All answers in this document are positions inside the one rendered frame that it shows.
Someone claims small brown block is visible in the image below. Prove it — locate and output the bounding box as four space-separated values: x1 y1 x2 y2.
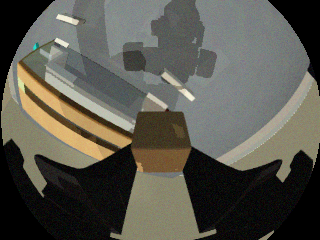
131 112 192 172

